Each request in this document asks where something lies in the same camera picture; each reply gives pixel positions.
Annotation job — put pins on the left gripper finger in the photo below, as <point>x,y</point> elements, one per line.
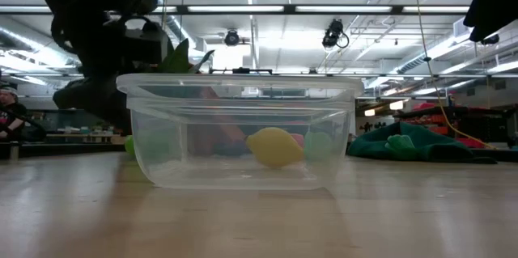
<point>97,96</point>

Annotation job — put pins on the small green toy lime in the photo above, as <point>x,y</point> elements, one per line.
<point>129,145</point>

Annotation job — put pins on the yellow toy lemon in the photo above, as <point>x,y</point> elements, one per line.
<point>275,146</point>

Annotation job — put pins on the red toy tomato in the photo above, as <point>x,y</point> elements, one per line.
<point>298,140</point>

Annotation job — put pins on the large light green toy fruit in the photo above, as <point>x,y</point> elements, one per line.
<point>319,145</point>

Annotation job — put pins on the dark green toy bell pepper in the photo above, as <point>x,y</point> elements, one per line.
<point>400,145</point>

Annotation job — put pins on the clear plastic tupperware container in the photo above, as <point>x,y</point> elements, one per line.
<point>243,88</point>

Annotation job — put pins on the green snake plant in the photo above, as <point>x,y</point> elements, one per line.
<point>176,60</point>

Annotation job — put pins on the person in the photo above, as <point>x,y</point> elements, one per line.
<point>10,116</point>

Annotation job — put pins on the orange cloth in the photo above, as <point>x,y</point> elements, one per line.
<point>218,132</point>

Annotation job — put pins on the white LED light bar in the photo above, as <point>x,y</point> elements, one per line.
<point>435,9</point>
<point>234,8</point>
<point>344,8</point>

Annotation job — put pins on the dark green cloth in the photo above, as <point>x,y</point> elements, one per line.
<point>437,149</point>

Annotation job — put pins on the red black cart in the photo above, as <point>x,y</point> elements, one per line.
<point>465,124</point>

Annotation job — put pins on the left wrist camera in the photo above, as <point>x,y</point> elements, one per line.
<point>151,45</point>

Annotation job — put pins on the black overhead camera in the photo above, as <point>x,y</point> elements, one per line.
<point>334,33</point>

